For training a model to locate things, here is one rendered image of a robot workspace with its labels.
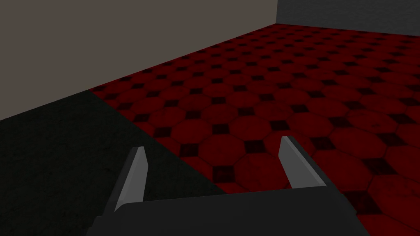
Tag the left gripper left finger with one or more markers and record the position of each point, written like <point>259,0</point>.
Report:
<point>133,182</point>

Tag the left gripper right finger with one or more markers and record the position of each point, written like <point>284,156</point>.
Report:
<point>300,168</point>

